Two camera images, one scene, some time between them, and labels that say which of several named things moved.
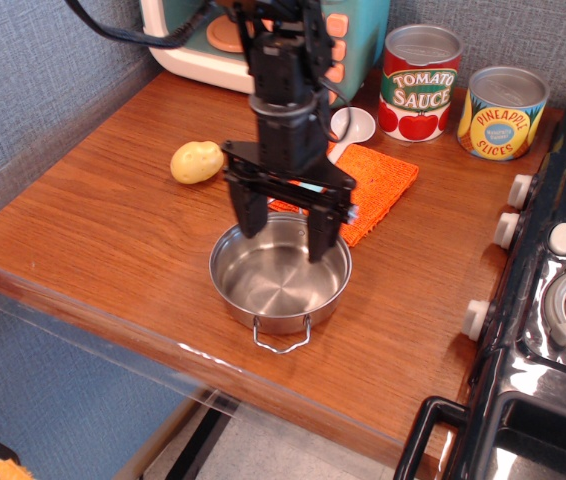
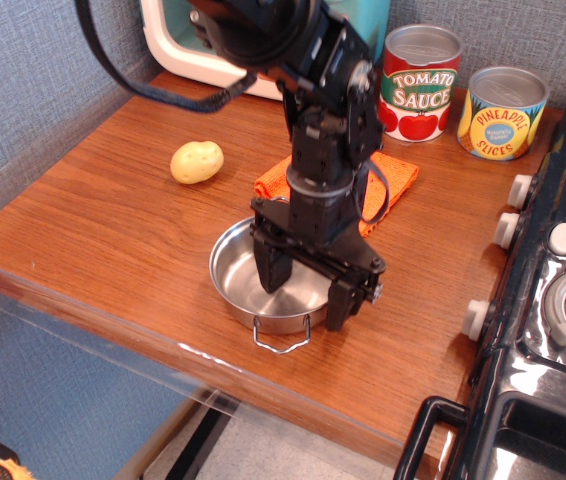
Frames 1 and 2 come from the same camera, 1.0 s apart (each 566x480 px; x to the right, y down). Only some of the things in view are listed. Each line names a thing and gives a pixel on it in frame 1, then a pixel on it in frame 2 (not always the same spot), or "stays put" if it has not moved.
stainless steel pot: x=269 y=280 stays put
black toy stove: x=537 y=411 stays put
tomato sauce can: x=418 y=80 stays put
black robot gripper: x=291 y=162 -> x=320 y=226
